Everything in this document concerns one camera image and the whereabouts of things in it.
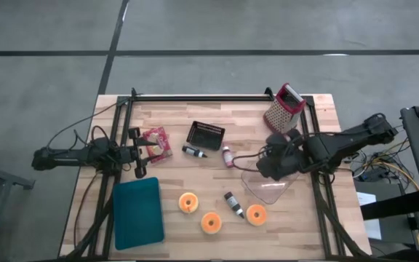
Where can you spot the toy donut pink icing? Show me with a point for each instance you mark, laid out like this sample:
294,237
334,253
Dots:
251,220

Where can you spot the black aluminium table frame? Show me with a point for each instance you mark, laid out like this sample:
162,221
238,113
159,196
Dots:
195,98

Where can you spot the black slotted plastic basket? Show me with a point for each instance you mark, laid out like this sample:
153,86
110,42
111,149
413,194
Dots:
206,136

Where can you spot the pink food colouring bottle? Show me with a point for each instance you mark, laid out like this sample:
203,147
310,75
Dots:
227,158

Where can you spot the red-trimmed metal box grater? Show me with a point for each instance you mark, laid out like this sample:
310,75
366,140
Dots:
282,113

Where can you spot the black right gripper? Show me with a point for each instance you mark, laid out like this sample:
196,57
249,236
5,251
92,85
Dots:
282,162

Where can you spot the white paper sheet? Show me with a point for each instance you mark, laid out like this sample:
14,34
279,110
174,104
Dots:
366,198

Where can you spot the red snack packet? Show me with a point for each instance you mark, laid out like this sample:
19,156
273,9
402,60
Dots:
162,143

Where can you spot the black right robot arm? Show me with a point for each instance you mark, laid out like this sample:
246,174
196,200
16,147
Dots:
344,143

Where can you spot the plain toy donut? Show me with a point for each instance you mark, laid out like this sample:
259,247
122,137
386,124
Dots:
184,207

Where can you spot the clear plastic container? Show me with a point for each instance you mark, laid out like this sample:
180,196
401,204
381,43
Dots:
267,191

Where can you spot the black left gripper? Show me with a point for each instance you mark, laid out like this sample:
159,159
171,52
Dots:
134,154

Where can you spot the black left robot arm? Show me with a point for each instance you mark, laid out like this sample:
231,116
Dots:
67,154

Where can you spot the black metal beam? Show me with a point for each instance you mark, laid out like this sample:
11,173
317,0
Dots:
395,205

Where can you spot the black food colouring bottle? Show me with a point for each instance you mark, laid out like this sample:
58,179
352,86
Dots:
233,203
192,150

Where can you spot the teal plastic tray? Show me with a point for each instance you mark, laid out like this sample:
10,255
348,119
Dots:
138,214

